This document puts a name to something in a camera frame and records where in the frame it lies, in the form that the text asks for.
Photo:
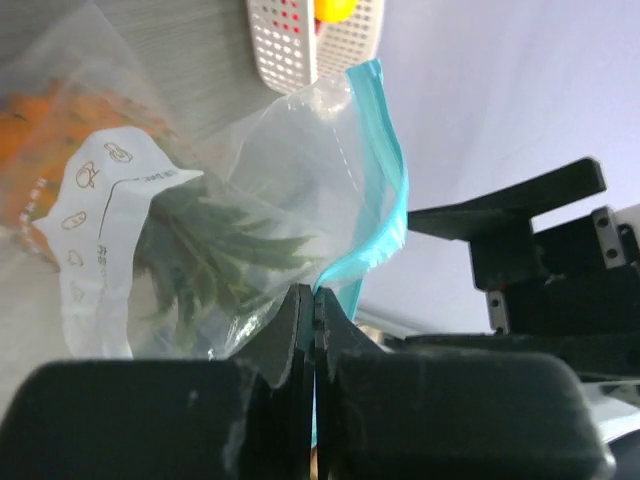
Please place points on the white plastic basket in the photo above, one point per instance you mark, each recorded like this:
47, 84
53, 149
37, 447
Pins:
293, 48

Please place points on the clear zip top bag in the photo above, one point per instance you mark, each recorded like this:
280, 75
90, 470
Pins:
324, 160

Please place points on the yellow toy lemon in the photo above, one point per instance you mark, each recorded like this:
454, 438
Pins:
334, 11

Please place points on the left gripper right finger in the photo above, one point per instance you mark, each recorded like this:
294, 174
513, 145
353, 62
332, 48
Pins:
447, 413

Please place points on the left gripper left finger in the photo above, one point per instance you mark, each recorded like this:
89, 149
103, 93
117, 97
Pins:
245, 417

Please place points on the toy pineapple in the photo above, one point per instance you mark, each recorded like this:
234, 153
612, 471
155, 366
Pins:
97, 184

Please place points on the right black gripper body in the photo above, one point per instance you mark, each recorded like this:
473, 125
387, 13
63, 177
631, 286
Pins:
571, 291

